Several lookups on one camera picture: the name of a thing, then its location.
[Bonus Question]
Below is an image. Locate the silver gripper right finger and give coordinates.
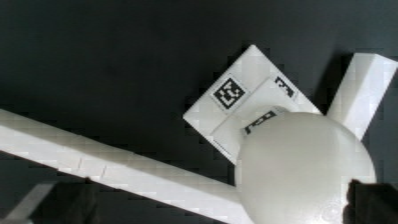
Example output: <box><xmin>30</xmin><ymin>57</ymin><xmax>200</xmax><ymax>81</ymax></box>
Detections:
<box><xmin>343</xmin><ymin>180</ymin><xmax>398</xmax><ymax>224</ymax></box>

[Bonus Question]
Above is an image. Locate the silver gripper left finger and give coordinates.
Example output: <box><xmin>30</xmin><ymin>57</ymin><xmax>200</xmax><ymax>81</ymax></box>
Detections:
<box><xmin>0</xmin><ymin>182</ymin><xmax>99</xmax><ymax>224</ymax></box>

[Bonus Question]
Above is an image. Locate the white lamp bulb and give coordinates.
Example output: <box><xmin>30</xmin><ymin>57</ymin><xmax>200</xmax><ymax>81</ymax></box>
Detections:
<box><xmin>234</xmin><ymin>112</ymin><xmax>376</xmax><ymax>224</ymax></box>

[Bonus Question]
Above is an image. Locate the white lamp base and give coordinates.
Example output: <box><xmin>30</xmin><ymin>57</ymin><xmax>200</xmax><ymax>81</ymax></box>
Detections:
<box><xmin>183</xmin><ymin>45</ymin><xmax>319</xmax><ymax>163</ymax></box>

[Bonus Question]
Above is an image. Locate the white front fence bar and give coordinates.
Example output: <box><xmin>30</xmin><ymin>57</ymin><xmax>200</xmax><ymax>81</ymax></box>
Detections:
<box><xmin>0</xmin><ymin>109</ymin><xmax>254</xmax><ymax>224</ymax></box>

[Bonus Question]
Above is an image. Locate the white fence bar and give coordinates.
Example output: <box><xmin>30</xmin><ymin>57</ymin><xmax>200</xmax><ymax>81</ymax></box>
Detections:
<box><xmin>327</xmin><ymin>53</ymin><xmax>398</xmax><ymax>138</ymax></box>
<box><xmin>0</xmin><ymin>109</ymin><xmax>254</xmax><ymax>224</ymax></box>

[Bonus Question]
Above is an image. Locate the white right fence bar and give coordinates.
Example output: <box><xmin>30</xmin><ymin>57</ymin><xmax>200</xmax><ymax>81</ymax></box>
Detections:
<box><xmin>327</xmin><ymin>53</ymin><xmax>398</xmax><ymax>138</ymax></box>

